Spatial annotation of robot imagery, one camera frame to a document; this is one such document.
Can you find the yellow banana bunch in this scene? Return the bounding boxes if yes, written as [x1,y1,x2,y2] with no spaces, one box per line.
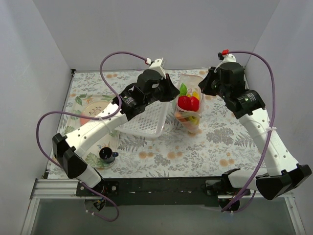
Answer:
[187,92,200,100]

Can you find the green cucumber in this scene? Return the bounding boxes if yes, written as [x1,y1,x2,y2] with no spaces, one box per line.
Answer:
[179,83,187,96]

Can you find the red strawberry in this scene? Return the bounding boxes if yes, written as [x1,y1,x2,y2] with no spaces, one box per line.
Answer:
[177,95,192,111]

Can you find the red apple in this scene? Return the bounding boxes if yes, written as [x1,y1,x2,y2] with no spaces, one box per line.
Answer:
[189,96,200,112]

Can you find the clear zip top bag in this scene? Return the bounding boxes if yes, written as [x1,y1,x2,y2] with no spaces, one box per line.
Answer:
[174,74,204,134]

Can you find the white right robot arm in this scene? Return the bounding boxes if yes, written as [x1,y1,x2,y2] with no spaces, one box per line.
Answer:
[199,62,312,200]

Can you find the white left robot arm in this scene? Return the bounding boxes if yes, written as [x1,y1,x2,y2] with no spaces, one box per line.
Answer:
[52,69,179,196]

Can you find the white plastic basket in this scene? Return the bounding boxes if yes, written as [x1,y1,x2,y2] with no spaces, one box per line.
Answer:
[113,78,169,138]

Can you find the pink beige round plate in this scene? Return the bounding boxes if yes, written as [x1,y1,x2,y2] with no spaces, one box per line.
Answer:
[82,100,109,117]

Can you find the dark blue mug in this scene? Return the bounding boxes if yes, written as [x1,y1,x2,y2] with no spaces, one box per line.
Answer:
[99,147,119,164]

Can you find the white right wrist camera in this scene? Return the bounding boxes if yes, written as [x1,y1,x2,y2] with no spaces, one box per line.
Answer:
[218,49,237,65]

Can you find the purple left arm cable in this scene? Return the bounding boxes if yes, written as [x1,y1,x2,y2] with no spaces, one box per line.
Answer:
[36,51,151,222]

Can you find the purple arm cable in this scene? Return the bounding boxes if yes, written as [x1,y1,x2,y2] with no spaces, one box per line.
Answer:
[36,51,151,222]
[220,50,276,213]

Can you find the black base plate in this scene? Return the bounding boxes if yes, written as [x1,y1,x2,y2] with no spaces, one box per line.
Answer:
[75,176,251,208]

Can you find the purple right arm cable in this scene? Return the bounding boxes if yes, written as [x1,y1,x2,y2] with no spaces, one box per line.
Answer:
[220,50,276,213]

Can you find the aluminium frame rail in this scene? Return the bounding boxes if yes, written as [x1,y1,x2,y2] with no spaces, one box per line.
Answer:
[22,179,306,235]

